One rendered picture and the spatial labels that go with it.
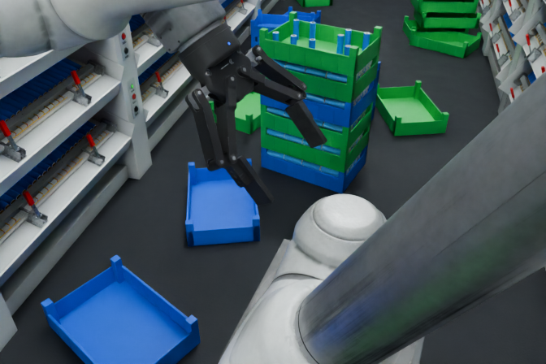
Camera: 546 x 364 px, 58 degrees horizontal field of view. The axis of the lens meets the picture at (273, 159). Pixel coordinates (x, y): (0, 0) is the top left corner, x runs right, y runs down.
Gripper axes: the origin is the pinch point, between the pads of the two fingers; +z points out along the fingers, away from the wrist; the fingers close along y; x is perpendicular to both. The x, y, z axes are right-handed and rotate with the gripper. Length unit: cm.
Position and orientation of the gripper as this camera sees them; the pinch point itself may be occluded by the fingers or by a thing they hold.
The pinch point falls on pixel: (289, 165)
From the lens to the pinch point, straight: 67.2
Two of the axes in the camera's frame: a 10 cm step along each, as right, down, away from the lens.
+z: 5.6, 8.0, 2.2
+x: 6.1, -2.3, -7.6
